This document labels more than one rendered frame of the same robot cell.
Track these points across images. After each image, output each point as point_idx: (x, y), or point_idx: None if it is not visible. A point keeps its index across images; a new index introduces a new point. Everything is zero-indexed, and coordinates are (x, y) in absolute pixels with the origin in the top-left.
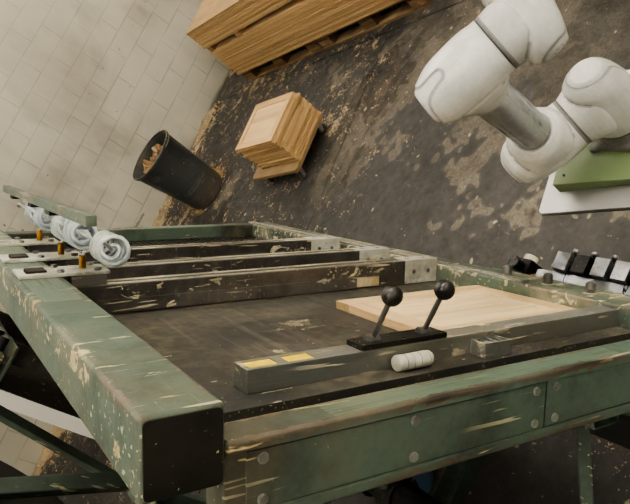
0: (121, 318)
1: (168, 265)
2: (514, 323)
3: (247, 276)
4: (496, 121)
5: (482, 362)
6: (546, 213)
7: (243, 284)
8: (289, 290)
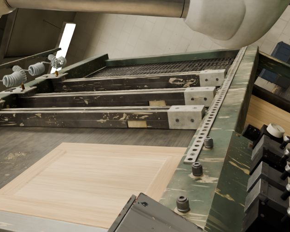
0: None
1: (62, 97)
2: (3, 222)
3: (53, 113)
4: (52, 9)
5: None
6: None
7: (52, 118)
8: (80, 124)
